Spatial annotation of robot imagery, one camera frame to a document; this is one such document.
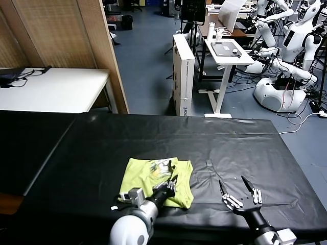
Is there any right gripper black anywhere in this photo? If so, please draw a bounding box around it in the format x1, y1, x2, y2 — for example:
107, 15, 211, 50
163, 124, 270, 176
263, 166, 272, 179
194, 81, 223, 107
218, 175, 272, 231

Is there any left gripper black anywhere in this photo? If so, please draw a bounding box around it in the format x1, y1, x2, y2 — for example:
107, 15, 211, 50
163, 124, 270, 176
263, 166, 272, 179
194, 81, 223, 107
150, 160, 179, 205

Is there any yellow-green t-shirt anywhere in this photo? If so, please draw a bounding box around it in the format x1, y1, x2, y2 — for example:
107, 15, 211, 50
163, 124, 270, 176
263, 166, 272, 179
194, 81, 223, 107
119, 157, 194, 210

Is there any black wrinkled tablecloth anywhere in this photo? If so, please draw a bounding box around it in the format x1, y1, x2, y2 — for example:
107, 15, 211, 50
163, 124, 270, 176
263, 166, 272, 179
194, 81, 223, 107
17, 112, 327, 245

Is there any tall white cardboard box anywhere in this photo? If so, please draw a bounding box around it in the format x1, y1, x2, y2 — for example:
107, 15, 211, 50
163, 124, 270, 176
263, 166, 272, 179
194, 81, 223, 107
171, 34, 196, 117

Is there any white robot with round base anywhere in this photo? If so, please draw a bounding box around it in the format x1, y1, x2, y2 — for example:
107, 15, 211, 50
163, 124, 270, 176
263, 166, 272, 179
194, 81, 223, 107
252, 58, 318, 113

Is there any black and white power strip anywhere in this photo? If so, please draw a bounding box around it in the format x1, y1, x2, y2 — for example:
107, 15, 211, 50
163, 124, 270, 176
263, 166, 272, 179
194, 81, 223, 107
309, 100, 327, 117

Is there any white standing side desk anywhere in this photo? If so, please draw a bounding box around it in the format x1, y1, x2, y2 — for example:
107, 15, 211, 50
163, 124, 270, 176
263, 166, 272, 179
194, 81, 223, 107
198, 37, 255, 118

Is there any smooth black table cover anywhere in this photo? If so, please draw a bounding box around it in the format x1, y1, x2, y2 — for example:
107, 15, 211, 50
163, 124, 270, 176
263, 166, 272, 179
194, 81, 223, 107
0, 109, 77, 197

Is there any grey closed laptop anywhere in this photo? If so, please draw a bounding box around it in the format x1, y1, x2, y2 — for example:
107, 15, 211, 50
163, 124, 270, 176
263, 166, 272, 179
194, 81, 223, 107
211, 42, 242, 56

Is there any white folding table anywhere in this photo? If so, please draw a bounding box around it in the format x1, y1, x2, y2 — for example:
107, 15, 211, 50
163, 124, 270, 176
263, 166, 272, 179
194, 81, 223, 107
0, 67, 118, 114

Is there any white cup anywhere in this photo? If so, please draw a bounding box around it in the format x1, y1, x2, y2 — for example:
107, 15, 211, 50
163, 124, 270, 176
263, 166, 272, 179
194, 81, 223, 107
215, 27, 228, 41

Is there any white bottle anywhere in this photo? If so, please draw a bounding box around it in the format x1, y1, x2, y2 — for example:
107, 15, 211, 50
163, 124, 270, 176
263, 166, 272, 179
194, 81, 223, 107
206, 21, 215, 41

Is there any brown desk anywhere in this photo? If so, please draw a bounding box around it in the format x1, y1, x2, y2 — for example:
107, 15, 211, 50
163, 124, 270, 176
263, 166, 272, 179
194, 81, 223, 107
198, 21, 255, 82

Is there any white humanoid robot black panel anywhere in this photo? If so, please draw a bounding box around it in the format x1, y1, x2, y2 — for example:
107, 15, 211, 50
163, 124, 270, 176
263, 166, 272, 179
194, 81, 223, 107
281, 0, 323, 71

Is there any black bin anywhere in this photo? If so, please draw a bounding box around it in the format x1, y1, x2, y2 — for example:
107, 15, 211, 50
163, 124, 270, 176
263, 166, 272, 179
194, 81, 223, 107
120, 14, 133, 30

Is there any black monitor on tripod stand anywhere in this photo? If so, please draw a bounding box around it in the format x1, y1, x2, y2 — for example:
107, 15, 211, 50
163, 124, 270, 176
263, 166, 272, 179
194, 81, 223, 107
163, 0, 207, 82

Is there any white curved panel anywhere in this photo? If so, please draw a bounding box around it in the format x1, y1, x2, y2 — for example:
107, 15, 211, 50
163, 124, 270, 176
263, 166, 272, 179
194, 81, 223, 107
218, 0, 246, 33

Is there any wooden partition screen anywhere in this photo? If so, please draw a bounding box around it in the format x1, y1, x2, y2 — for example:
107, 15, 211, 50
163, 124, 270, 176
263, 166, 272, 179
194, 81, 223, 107
0, 0, 130, 114

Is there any dark flat device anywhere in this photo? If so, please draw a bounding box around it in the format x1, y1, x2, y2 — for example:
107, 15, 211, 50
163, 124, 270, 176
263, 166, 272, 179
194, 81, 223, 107
0, 68, 26, 80

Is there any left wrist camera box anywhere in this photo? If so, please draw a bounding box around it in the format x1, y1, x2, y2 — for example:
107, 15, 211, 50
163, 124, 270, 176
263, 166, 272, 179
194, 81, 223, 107
118, 188, 146, 205

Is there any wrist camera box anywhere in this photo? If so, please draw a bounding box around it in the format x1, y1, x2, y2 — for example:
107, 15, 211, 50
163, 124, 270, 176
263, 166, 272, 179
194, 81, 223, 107
118, 188, 146, 205
272, 228, 297, 245

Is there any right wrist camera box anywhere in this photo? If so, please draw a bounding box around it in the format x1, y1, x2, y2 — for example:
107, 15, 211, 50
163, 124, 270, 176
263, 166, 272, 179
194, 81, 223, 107
272, 228, 297, 245

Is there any white floor cable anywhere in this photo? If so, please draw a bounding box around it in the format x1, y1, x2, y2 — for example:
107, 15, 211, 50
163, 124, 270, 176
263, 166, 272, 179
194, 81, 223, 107
277, 111, 322, 135

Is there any black cable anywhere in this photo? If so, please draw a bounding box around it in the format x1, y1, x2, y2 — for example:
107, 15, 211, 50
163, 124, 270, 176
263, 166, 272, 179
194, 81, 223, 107
0, 65, 53, 88

